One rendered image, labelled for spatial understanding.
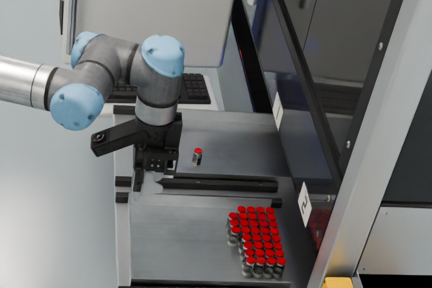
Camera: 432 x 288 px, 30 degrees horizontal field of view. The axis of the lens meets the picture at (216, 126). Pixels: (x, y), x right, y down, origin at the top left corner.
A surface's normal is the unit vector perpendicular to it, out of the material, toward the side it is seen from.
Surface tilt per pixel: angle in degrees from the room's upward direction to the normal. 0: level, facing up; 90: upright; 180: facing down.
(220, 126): 0
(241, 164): 0
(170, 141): 90
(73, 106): 89
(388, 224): 90
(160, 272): 0
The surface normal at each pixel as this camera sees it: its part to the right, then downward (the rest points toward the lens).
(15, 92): -0.19, 0.49
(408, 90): 0.11, 0.62
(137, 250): 0.15, -0.79
